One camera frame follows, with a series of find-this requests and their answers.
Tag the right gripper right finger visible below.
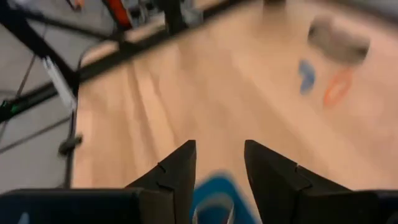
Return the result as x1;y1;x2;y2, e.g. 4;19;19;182
244;139;398;224

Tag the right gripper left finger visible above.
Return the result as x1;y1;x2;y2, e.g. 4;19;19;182
0;139;198;224

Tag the blue plastic bin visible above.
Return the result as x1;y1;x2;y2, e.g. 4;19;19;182
188;172;261;224

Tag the orange rubber band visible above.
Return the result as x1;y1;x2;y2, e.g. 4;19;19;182
322;66;354;109

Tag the large blue rubber band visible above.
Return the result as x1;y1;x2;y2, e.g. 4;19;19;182
297;58;317;96

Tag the narrow black rubber band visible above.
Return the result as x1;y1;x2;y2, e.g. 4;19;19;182
307;14;371;67

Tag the black frame strut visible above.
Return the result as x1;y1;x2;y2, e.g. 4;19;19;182
0;82;62;124
0;2;80;97

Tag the black table frame rail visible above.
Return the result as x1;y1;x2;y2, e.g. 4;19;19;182
76;0;268;83

